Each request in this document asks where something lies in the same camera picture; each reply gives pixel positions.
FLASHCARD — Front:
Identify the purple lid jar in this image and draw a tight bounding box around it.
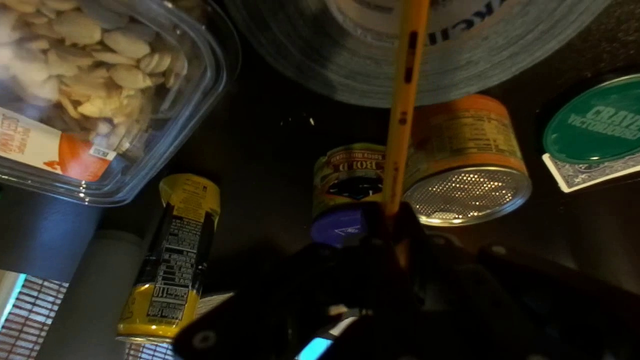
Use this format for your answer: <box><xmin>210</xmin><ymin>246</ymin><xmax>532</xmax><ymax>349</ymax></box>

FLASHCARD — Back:
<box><xmin>311</xmin><ymin>142</ymin><xmax>385</xmax><ymax>246</ymax></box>

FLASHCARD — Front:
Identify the green round lid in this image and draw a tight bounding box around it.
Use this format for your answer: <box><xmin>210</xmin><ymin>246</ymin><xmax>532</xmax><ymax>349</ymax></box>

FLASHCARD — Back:
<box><xmin>542</xmin><ymin>71</ymin><xmax>640</xmax><ymax>192</ymax></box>

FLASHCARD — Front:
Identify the yellow lid spice jar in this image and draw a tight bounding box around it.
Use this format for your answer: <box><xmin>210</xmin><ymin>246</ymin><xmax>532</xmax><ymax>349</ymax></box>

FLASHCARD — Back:
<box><xmin>116</xmin><ymin>173</ymin><xmax>222</xmax><ymax>342</ymax></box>

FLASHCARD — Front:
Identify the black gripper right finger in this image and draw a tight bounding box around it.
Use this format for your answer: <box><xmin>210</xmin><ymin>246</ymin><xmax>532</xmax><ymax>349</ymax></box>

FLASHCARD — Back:
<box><xmin>407</xmin><ymin>224</ymin><xmax>640</xmax><ymax>360</ymax></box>

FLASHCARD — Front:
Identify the yellow pencil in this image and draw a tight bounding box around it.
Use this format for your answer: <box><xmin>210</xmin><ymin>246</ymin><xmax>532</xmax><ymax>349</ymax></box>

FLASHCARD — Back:
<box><xmin>383</xmin><ymin>0</ymin><xmax>432</xmax><ymax>218</ymax></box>

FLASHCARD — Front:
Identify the grey duct tape roll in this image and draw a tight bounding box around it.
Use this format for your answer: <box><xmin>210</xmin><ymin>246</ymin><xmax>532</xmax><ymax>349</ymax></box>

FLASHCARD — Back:
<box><xmin>222</xmin><ymin>0</ymin><xmax>613</xmax><ymax>107</ymax></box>

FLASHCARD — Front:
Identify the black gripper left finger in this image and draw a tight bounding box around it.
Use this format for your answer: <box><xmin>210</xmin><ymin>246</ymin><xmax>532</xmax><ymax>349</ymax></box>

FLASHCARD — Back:
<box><xmin>173</xmin><ymin>202</ymin><xmax>409</xmax><ymax>360</ymax></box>

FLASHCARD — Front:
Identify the clear seed container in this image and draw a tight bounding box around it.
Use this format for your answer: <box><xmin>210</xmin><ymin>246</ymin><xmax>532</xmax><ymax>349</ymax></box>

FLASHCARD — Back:
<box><xmin>0</xmin><ymin>0</ymin><xmax>238</xmax><ymax>205</ymax></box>

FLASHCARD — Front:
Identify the orange label tin can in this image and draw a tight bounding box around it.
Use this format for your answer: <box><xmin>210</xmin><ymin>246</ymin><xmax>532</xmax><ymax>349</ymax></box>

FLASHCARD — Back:
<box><xmin>405</xmin><ymin>94</ymin><xmax>532</xmax><ymax>228</ymax></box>

